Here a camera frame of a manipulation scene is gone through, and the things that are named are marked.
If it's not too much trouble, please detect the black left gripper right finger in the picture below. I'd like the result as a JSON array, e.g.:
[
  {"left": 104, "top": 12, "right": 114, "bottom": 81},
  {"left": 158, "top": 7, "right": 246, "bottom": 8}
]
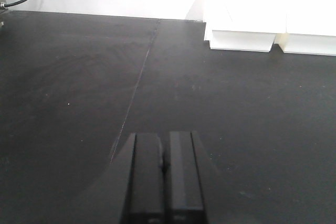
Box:
[{"left": 167, "top": 131, "right": 206, "bottom": 223}]

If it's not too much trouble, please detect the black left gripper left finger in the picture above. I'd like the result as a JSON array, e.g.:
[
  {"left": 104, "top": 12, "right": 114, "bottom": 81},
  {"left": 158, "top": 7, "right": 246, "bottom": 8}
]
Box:
[{"left": 119, "top": 133, "right": 164, "bottom": 223}]

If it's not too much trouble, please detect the white left storage bin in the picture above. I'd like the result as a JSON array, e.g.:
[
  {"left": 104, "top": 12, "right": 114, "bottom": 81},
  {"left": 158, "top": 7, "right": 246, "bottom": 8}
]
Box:
[{"left": 185, "top": 0, "right": 286, "bottom": 52}]

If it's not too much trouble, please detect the white storage bin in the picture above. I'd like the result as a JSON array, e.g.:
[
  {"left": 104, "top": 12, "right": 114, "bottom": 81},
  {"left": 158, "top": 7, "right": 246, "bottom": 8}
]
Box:
[
  {"left": 185, "top": 0, "right": 286, "bottom": 52},
  {"left": 275, "top": 0, "right": 335, "bottom": 56}
]

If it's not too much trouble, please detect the white middle storage bin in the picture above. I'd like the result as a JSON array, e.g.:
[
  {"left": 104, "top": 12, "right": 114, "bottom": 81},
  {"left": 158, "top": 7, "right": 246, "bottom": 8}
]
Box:
[{"left": 275, "top": 0, "right": 335, "bottom": 56}]

